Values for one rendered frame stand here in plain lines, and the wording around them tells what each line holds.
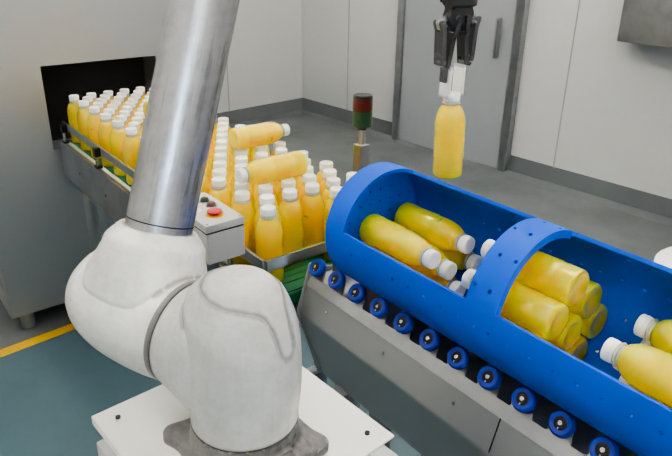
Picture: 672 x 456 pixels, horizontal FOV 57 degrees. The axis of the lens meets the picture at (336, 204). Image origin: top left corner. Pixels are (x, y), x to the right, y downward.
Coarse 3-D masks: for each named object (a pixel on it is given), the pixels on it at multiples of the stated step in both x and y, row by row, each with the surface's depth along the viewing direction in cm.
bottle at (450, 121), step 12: (444, 108) 141; (456, 108) 141; (444, 120) 141; (456, 120) 141; (444, 132) 142; (456, 132) 142; (444, 144) 143; (456, 144) 143; (444, 156) 144; (456, 156) 144; (444, 168) 145; (456, 168) 145
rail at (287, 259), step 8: (304, 248) 157; (312, 248) 159; (320, 248) 160; (280, 256) 153; (288, 256) 154; (296, 256) 156; (304, 256) 158; (312, 256) 159; (272, 264) 152; (280, 264) 153; (288, 264) 155
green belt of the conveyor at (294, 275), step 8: (88, 152) 252; (112, 168) 235; (120, 176) 227; (128, 184) 219; (320, 256) 171; (296, 264) 166; (304, 264) 166; (328, 264) 167; (288, 272) 162; (296, 272) 162; (304, 272) 162; (288, 280) 158; (296, 280) 158; (288, 288) 156; (296, 288) 157; (296, 296) 157
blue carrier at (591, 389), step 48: (384, 192) 145; (432, 192) 146; (336, 240) 135; (480, 240) 140; (528, 240) 107; (576, 240) 115; (384, 288) 127; (432, 288) 115; (480, 288) 107; (624, 288) 114; (480, 336) 108; (528, 336) 99; (624, 336) 115; (528, 384) 105; (576, 384) 95; (624, 384) 88; (624, 432) 90
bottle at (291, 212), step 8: (288, 200) 161; (296, 200) 163; (280, 208) 162; (288, 208) 161; (296, 208) 162; (280, 216) 162; (288, 216) 161; (296, 216) 162; (288, 224) 162; (296, 224) 163; (288, 232) 163; (296, 232) 163; (288, 240) 164; (296, 240) 164; (288, 248) 165; (296, 248) 165
